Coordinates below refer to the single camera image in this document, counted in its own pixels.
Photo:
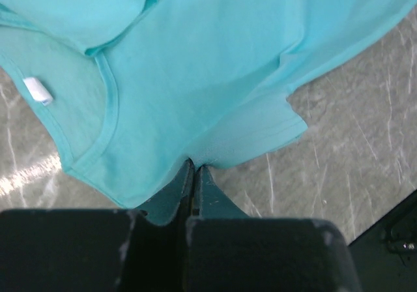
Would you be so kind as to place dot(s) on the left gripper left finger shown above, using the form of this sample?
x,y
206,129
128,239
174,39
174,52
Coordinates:
x,y
162,208

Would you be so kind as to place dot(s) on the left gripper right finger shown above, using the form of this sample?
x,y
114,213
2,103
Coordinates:
x,y
209,201

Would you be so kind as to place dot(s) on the teal t shirt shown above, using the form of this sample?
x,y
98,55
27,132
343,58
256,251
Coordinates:
x,y
130,89

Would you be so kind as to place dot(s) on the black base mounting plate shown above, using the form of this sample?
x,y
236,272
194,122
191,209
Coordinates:
x,y
385,254

